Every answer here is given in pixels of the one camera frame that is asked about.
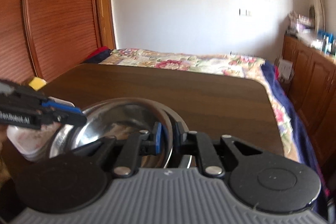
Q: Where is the white paper bag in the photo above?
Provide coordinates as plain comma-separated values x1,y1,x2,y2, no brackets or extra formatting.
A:
277,59,293,81

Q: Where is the stack of papers and boxes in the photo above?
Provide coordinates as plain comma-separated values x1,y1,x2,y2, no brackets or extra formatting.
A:
287,11,315,36

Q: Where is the white wall switch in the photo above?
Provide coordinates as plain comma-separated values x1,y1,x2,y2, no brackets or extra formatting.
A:
239,9,250,16

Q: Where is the large steel bowl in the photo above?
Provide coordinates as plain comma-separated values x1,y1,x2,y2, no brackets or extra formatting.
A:
145,100,193,168

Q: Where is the floral bed blanket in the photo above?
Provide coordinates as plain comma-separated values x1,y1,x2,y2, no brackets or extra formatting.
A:
98,48,300,162

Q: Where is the wooden louvered wardrobe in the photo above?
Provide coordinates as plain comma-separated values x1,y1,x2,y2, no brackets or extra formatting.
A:
1,0,116,82

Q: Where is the medium steel bowl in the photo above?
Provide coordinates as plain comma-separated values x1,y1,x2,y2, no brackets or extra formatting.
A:
47,98,173,168

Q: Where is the wooden sideboard cabinet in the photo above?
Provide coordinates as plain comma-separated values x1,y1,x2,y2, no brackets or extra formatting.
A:
282,34,336,167

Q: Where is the dark blue blanket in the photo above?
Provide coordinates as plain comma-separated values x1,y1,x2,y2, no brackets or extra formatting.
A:
260,61,329,199

